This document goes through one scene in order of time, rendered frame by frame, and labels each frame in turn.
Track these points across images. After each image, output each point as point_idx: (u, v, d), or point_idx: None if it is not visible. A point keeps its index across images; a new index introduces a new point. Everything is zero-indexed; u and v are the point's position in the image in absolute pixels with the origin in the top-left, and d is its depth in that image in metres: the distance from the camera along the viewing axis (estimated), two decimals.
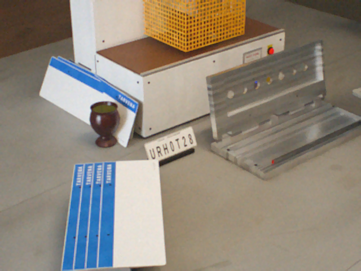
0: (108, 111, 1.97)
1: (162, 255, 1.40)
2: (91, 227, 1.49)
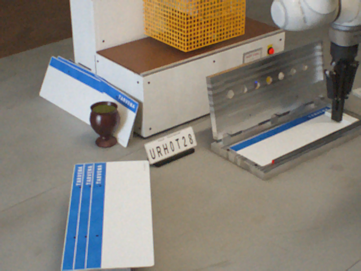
0: (108, 111, 1.97)
1: (268, 161, 1.89)
2: (91, 227, 1.49)
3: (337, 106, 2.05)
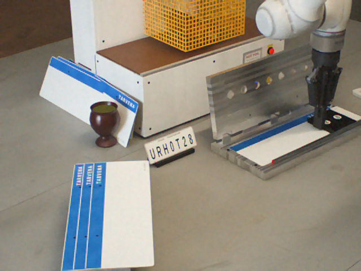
0: (108, 111, 1.97)
1: (268, 161, 1.89)
2: (91, 227, 1.49)
3: (318, 114, 2.01)
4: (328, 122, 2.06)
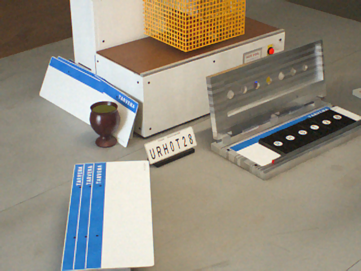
0: (108, 111, 1.97)
1: (268, 161, 1.89)
2: (91, 227, 1.49)
3: None
4: (328, 122, 2.06)
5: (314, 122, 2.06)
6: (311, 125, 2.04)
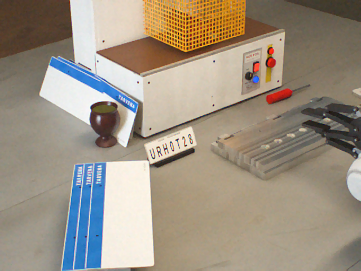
0: (108, 111, 1.97)
1: None
2: (91, 227, 1.49)
3: (317, 111, 1.78)
4: None
5: None
6: None
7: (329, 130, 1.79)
